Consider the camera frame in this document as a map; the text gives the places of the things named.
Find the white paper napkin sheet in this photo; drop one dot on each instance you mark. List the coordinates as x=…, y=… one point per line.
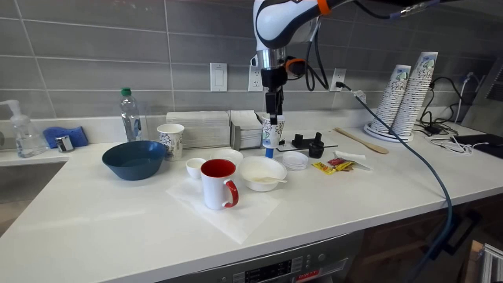
x=241, y=220

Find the small black white box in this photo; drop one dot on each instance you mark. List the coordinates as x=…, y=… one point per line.
x=63, y=143

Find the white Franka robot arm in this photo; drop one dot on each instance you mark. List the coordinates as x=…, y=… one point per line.
x=283, y=20

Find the blue sponge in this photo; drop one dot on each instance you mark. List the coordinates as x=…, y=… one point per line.
x=73, y=135

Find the black clamp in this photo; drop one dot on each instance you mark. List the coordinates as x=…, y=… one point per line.
x=299, y=140

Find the white round tray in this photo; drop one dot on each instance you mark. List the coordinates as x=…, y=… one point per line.
x=382, y=137

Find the printed paper cup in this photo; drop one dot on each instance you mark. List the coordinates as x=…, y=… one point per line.
x=272, y=135
x=170, y=138

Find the dark blue bowl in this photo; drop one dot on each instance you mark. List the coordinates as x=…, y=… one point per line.
x=134, y=162

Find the red and white mug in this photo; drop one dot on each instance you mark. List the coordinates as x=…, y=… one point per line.
x=214, y=189

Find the white bowl with cream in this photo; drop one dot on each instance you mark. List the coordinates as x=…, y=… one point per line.
x=261, y=170

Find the black flat device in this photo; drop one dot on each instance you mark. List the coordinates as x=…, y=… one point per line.
x=488, y=143

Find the white wall outlet with plug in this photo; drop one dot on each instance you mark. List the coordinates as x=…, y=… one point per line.
x=338, y=74

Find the small blue block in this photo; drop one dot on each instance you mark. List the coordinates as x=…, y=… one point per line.
x=269, y=153

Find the green capped water bottle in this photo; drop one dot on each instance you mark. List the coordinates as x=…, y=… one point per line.
x=129, y=118

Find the yellow packet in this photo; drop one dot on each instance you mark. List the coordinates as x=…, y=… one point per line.
x=324, y=167
x=345, y=165

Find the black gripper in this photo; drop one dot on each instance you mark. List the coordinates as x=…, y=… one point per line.
x=274, y=79

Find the white plastic lid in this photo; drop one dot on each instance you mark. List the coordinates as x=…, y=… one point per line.
x=296, y=160

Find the white light switch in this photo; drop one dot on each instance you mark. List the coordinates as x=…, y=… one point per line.
x=219, y=77

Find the wooden stir stick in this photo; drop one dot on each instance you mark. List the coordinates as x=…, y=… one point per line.
x=362, y=140

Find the light wooden frame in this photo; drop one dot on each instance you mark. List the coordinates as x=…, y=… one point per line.
x=488, y=261

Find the dark wooden cabinet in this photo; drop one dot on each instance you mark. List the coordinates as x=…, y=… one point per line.
x=398, y=245

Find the small white cup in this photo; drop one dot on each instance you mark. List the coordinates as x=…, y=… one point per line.
x=194, y=167

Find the clear soap dispenser bottle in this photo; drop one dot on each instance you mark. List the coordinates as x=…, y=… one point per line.
x=25, y=137

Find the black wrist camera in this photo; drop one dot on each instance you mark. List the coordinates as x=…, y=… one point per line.
x=296, y=66

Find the metal napkin holder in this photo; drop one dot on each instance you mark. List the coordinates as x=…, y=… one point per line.
x=246, y=131

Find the steel dishwasher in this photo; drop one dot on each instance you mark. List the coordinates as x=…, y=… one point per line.
x=293, y=267

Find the red packet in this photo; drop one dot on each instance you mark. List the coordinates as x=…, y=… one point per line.
x=335, y=160

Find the white sachet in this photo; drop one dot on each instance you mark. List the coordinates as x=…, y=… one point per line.
x=362, y=164
x=349, y=154

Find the pale plastic spoon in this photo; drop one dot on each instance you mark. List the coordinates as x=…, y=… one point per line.
x=269, y=179

